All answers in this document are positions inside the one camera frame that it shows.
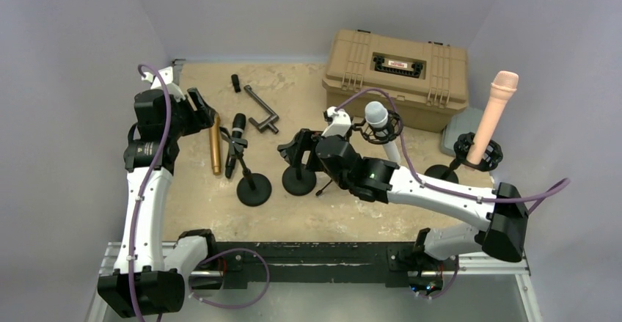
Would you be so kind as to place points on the black microphone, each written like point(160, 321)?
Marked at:
point(238, 127)

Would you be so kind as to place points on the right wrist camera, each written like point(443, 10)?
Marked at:
point(339, 122)

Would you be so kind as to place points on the black clip mic stand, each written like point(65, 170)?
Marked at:
point(253, 189)

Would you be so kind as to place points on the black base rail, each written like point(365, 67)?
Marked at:
point(391, 264)

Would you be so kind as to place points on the small black cylinder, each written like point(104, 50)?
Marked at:
point(236, 83)

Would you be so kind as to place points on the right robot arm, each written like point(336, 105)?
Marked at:
point(493, 221)

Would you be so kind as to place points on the pink microphone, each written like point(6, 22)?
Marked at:
point(502, 89)

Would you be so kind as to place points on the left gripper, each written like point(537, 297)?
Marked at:
point(203, 116)

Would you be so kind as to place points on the white microphone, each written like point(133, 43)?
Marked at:
point(377, 117)

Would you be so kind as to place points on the gold microphone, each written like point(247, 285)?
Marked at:
point(215, 145)

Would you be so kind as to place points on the grey pad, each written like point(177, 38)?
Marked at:
point(466, 121)

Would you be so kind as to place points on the black round-base mic stand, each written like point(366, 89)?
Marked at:
point(298, 181)

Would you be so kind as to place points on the tan plastic case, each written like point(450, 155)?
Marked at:
point(427, 82)

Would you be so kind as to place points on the black tripod shock-mount stand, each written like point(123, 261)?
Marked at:
point(364, 177)

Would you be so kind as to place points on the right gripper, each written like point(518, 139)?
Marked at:
point(306, 141)

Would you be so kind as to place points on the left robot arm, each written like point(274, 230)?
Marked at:
point(143, 276)

